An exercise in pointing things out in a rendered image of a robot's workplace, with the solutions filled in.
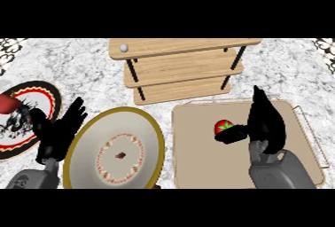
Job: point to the black-rimmed patterned plate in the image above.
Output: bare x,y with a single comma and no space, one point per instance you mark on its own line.
20,124

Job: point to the wooden tiered shelf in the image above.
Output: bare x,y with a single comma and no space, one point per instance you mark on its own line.
179,69

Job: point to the gold-rimmed grey plate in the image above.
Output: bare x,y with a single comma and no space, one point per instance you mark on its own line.
115,149

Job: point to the red apple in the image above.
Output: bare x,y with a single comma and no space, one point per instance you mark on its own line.
10,103

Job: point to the small white egg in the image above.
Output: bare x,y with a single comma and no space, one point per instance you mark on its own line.
125,47

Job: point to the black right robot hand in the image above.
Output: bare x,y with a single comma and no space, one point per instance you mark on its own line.
264,124

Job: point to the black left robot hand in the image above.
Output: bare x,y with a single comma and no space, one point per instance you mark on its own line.
57,134

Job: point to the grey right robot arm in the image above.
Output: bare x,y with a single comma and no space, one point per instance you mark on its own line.
277,168

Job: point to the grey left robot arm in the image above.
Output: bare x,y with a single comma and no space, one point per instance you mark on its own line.
36,174

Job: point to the red tomato with green stem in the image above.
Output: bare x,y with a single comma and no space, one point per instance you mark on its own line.
222,126

